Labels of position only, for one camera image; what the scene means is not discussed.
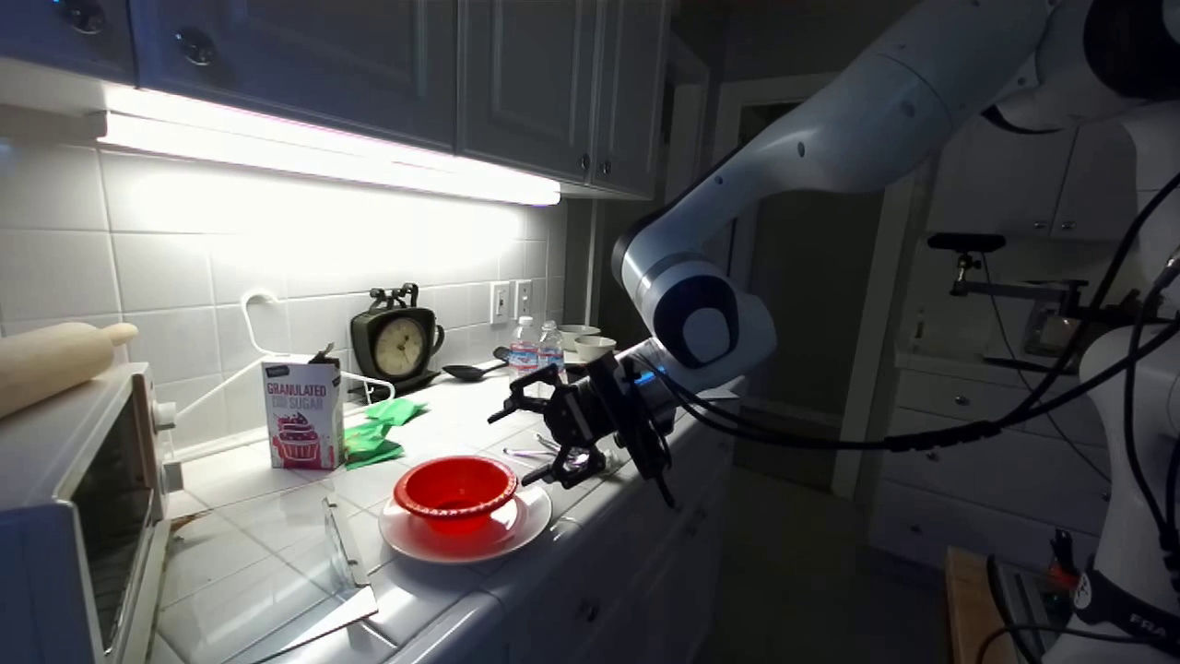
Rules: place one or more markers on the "green cloth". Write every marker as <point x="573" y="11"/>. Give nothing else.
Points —
<point x="372" y="436"/>

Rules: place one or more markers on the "black faucet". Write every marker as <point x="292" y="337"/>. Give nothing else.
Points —
<point x="971" y="265"/>

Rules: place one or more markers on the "white wall outlet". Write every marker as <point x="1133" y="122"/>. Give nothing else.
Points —
<point x="500" y="303"/>
<point x="521" y="298"/>

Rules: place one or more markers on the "tall clear glass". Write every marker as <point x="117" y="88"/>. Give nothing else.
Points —
<point x="348" y="540"/>

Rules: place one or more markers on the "wooden platform board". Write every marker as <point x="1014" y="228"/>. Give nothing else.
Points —
<point x="978" y="609"/>

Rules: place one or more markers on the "small white bowl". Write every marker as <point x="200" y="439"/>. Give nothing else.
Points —
<point x="586" y="349"/>

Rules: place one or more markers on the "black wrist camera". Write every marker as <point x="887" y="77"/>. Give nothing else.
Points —
<point x="643" y="428"/>

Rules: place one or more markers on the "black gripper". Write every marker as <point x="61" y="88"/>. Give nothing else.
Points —
<point x="592" y="412"/>

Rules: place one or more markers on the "small clear water bottle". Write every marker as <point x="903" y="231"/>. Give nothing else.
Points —
<point x="549" y="345"/>
<point x="524" y="345"/>

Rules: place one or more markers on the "under-cabinet light strip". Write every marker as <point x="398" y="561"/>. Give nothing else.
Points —
<point x="317" y="150"/>

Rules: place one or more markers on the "white sink cabinet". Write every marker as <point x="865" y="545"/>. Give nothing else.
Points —
<point x="971" y="491"/>

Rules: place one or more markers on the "white toaster oven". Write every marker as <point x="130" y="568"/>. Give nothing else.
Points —
<point x="50" y="491"/>

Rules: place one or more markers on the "red bowl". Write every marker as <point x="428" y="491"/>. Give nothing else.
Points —
<point x="455" y="491"/>

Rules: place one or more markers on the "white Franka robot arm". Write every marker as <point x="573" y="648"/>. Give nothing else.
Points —
<point x="887" y="113"/>

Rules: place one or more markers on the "wooden rolling pin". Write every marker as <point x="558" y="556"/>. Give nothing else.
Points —
<point x="56" y="363"/>

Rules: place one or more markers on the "black ladle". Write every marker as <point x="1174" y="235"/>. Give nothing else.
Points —
<point x="471" y="369"/>

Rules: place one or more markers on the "white pink carton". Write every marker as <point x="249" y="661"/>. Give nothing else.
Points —
<point x="301" y="417"/>

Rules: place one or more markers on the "black alarm clock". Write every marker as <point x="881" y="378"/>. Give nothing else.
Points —
<point x="398" y="345"/>

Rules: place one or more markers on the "white upper cabinets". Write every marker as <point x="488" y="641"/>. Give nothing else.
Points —
<point x="371" y="61"/>

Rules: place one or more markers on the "white round plate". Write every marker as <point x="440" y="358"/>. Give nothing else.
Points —
<point x="521" y="529"/>

